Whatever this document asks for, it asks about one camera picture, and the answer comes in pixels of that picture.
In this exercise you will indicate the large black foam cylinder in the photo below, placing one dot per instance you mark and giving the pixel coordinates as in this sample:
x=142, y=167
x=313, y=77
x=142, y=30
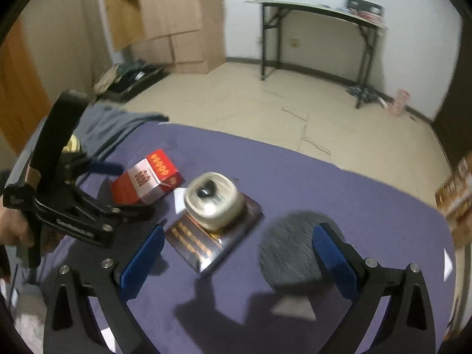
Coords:
x=287, y=250

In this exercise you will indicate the dark items on floor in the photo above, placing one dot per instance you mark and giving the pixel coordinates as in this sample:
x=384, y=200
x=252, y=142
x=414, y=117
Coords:
x=365, y=94

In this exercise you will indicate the black and red box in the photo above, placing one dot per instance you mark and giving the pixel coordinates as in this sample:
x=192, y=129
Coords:
x=363, y=7

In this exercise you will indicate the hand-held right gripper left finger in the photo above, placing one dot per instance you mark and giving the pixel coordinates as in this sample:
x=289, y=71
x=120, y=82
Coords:
x=142, y=261

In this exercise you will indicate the black folding table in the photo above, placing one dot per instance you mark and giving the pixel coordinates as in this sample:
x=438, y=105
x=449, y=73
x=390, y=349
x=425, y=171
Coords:
x=313, y=7

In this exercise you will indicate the orange wooden door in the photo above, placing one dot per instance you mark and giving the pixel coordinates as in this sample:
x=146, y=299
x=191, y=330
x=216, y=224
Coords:
x=18, y=81

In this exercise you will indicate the person's left hand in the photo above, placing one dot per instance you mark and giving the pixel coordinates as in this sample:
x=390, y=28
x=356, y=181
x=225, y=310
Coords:
x=14, y=228

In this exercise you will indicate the cream container with black knob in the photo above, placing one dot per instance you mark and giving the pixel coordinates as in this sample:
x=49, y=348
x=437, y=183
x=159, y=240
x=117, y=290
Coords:
x=228, y=206

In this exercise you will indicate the red and white carton box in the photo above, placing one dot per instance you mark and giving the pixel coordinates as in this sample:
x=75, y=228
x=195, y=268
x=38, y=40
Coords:
x=162, y=166

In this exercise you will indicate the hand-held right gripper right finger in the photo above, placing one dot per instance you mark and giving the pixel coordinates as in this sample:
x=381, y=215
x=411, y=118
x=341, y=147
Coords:
x=335, y=261

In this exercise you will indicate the wooden wardrobe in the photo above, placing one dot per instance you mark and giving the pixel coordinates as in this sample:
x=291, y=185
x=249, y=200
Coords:
x=166, y=7

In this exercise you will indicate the pink box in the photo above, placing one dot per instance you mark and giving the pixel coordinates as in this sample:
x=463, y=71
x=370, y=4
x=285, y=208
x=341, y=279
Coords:
x=401, y=101

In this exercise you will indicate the grey blanket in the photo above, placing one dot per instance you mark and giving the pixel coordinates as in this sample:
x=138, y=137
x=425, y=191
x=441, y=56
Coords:
x=110, y=125

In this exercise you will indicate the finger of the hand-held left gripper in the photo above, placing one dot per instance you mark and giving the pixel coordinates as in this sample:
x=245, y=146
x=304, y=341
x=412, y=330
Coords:
x=136, y=212
x=107, y=167

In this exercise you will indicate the dark box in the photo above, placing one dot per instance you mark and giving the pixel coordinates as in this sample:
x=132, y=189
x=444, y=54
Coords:
x=191, y=243

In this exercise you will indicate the light fluffy blanket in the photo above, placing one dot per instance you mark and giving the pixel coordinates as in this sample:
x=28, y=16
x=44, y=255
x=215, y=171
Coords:
x=27, y=324

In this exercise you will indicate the pile of clothes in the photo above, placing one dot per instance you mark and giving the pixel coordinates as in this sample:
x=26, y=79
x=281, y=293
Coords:
x=125, y=79

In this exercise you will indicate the brown printed carton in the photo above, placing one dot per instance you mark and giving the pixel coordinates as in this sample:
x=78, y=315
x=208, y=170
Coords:
x=455, y=199

